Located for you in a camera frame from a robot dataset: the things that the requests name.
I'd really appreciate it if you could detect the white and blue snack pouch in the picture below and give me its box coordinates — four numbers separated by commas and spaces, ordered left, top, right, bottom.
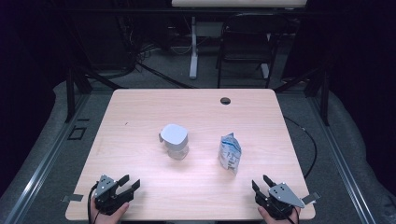
218, 133, 243, 176

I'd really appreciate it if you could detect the thick black floor cable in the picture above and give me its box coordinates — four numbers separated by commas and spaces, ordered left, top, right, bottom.
135, 60, 194, 90

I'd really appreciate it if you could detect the person's left hand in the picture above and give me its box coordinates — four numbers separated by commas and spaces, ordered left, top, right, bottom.
91, 203, 130, 224

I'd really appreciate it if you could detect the clear container with grey lid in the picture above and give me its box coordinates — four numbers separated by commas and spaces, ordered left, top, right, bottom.
158, 123, 191, 161

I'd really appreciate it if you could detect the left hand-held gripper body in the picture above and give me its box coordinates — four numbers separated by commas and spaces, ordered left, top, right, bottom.
92, 174, 130, 217

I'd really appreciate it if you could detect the black metal frame stand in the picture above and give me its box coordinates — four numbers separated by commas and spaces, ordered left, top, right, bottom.
274, 66, 331, 127
64, 66, 125, 123

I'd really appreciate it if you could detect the black chair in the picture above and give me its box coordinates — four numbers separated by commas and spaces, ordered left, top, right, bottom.
216, 12, 289, 89

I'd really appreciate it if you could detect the aluminium rail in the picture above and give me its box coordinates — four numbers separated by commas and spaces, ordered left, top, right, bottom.
3, 92, 92, 224
306, 96, 377, 224

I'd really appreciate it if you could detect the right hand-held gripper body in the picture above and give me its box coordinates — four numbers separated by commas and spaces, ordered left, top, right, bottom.
257, 182, 305, 220

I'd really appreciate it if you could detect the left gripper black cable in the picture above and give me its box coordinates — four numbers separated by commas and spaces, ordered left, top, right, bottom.
87, 182, 101, 224

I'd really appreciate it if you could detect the grey tape strip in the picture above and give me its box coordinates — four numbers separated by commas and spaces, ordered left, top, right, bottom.
61, 193, 84, 203
301, 191, 321, 205

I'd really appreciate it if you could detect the thin black floor cable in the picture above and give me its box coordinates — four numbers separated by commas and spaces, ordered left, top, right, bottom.
283, 115, 318, 180

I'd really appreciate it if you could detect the white desk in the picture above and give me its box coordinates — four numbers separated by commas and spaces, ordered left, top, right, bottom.
171, 0, 308, 80

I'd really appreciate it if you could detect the person's right hand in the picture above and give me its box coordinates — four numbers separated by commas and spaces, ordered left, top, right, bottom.
257, 206, 302, 224

